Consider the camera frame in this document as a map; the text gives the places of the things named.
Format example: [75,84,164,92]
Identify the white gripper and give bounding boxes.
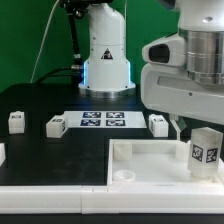
[141,64,224,141]

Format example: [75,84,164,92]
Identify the white square tabletop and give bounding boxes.
[107,139,224,186]

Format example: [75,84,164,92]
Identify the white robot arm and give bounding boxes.
[60,0,224,125]

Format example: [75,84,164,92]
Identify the white U-shaped obstacle fence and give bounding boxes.
[0,142,224,215]

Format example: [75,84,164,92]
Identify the white sheet with AprilTags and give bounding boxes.
[64,111,146,128]

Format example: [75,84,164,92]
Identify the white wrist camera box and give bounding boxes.
[142,33,186,67]

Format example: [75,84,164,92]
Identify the black cable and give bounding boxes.
[34,66,84,84]

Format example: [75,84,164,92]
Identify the white cable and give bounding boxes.
[29,0,63,84]

